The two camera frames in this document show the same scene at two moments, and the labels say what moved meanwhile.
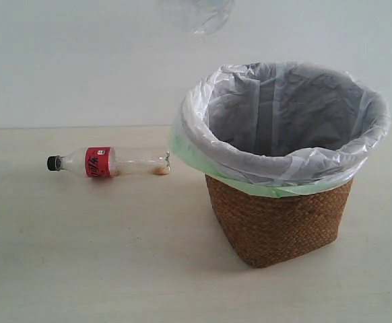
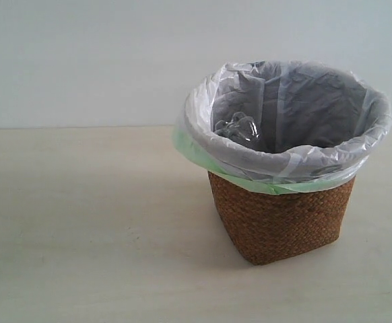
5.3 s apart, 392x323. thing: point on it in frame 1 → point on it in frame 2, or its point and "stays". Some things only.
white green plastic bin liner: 280,129 stays
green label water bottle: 210,17 → 241,126
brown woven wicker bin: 270,229 stays
